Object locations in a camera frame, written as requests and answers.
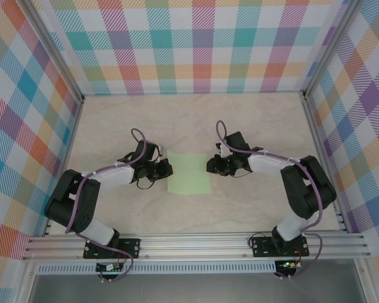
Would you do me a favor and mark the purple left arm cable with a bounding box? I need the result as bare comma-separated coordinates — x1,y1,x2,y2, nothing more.
64,128,155,283

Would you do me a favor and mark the black circuit board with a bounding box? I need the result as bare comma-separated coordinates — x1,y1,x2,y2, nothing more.
95,262,124,272

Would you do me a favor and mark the light green paper sheet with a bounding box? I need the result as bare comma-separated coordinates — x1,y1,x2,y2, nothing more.
165,150,212,196

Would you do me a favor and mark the slotted grey cable duct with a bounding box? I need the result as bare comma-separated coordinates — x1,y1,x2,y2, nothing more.
36,261,277,275

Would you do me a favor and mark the circuit board with green light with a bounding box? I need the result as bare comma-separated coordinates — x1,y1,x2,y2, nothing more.
278,260,301,270

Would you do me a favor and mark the aluminium table side rail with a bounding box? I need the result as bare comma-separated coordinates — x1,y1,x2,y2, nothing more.
301,93,348,233
42,97,85,237

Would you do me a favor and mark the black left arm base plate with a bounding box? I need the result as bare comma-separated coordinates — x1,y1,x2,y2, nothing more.
83,239,141,260

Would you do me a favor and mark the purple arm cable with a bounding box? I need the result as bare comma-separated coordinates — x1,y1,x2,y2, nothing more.
215,119,325,280
64,128,155,283

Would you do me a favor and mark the aluminium front rail beam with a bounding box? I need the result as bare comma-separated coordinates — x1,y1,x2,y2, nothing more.
21,232,373,261

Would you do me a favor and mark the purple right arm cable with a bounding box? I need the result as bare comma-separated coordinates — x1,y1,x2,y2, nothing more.
215,119,325,280

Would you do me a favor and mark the aluminium frame post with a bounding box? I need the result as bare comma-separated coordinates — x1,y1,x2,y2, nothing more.
302,0,366,102
17,0,85,104

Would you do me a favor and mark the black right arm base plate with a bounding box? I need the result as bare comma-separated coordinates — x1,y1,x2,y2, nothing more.
250,235,310,258

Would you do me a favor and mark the grey metal panel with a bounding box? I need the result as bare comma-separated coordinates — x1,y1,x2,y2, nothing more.
28,273,367,303

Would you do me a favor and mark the thin black right gripper cable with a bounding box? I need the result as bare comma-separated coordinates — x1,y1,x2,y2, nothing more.
232,166,254,179

